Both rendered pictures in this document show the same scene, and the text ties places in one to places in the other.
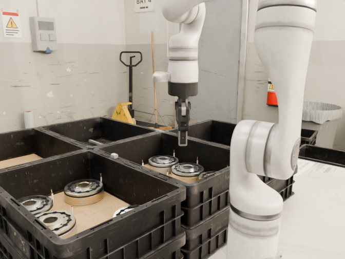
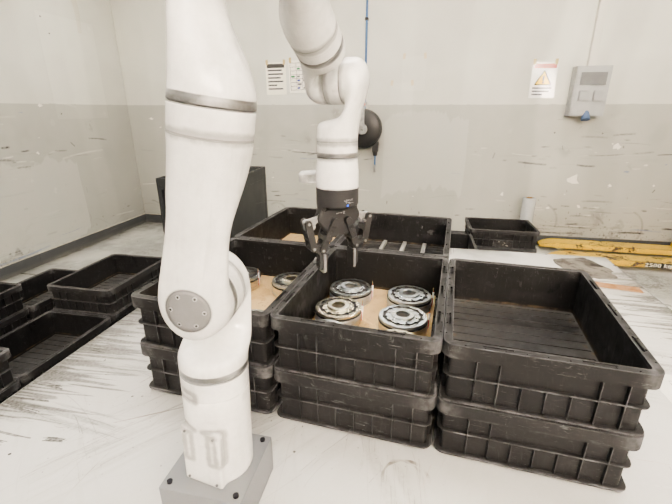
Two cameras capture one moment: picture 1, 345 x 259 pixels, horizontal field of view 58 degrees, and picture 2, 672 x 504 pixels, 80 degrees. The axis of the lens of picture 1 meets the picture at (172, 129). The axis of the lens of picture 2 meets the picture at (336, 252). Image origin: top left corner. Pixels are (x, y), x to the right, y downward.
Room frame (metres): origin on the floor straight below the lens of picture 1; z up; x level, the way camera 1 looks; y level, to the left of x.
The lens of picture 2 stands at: (0.45, -0.64, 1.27)
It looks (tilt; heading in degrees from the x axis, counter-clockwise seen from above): 20 degrees down; 62
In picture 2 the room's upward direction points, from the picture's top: straight up
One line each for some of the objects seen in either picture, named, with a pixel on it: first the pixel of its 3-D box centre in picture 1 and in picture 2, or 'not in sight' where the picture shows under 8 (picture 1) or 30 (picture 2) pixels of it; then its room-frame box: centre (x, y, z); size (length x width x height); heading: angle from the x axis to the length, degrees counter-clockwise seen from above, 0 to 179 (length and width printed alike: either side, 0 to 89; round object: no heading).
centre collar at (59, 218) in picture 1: (50, 220); not in sight; (0.61, 0.26, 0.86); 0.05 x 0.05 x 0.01
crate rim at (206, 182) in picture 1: (172, 155); (372, 287); (0.88, 0.00, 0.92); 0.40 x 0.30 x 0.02; 46
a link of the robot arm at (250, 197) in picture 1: (258, 169); (210, 316); (0.52, -0.15, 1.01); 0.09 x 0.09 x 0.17; 56
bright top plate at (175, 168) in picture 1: (187, 168); (402, 316); (0.92, -0.05, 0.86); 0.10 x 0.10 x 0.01
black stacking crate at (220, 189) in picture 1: (172, 171); (372, 308); (0.88, 0.00, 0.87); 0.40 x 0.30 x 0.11; 46
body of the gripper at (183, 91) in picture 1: (183, 97); (337, 208); (0.78, -0.03, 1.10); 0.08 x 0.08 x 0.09
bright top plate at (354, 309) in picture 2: not in sight; (338, 307); (0.82, 0.05, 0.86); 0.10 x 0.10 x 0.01
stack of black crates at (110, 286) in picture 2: not in sight; (120, 314); (0.33, 1.29, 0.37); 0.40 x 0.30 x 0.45; 51
